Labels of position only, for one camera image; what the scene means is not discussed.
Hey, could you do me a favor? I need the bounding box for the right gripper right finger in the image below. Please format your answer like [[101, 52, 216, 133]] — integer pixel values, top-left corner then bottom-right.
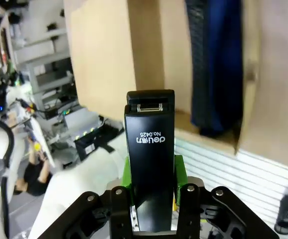
[[173, 154, 280, 239]]

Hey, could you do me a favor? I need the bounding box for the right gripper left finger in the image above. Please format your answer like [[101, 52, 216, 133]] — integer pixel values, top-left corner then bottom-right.
[[35, 156, 136, 239]]

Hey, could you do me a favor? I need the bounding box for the black stapler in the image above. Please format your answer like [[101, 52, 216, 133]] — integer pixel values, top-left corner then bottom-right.
[[123, 89, 176, 232]]

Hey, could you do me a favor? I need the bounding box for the navy Campus pencil case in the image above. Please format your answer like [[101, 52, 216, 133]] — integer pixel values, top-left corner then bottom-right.
[[184, 0, 245, 138]]

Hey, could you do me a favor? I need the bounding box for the empty-lidded large cardboard box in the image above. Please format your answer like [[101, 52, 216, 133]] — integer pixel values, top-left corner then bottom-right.
[[63, 0, 262, 157]]

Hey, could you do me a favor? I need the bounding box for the grey equipment shelf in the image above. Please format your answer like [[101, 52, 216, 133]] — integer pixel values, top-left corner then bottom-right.
[[13, 26, 78, 112]]

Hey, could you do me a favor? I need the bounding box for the bystander in black shirt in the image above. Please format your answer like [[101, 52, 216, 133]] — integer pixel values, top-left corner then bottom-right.
[[13, 153, 53, 198]]

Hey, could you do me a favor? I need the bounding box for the grey device with green lights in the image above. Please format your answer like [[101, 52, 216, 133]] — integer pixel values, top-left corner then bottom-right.
[[63, 108, 105, 140]]

